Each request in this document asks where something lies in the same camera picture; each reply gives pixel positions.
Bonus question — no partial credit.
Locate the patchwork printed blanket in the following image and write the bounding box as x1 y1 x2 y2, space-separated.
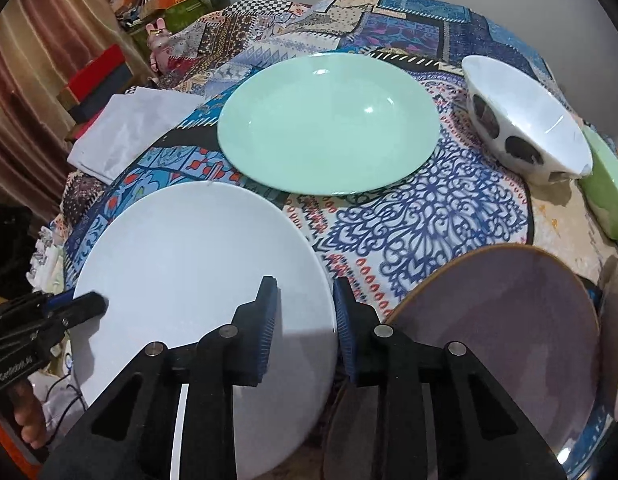
59 0 618 471

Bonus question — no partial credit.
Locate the mint green plate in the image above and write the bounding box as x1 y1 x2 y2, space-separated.
217 52 440 196

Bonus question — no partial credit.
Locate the pink rabbit toy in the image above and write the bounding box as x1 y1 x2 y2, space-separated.
146 17 173 72

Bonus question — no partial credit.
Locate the light green bowl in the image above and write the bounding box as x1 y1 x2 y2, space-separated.
579 125 618 243

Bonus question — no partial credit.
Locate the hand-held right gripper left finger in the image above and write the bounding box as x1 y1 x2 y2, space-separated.
39 276 280 480

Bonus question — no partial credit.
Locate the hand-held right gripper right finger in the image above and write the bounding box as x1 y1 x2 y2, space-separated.
331 276 584 480

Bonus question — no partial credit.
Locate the person's left hand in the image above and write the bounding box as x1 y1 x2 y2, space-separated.
12 384 48 451

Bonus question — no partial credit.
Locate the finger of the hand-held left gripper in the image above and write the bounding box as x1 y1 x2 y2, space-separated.
42 291 108 331

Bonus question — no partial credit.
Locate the folded white cloth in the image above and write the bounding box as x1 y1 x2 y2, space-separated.
66 87 205 186

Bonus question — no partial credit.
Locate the purple plate with brown rim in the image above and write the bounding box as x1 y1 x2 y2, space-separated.
323 243 600 480

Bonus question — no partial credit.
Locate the red box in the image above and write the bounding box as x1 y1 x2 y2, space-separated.
68 44 127 97

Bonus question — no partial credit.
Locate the large white plate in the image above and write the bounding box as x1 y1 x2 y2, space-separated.
72 181 338 480

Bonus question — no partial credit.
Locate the brown striped curtain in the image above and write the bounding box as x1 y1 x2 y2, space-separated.
0 0 155 211

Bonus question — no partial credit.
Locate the green cardboard box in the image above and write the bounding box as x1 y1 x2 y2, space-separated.
161 0 215 33

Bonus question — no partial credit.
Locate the white bowl with black spots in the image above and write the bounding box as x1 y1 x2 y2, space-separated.
461 55 594 187

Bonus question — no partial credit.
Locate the thin black cable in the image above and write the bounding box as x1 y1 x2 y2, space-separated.
39 355 90 448

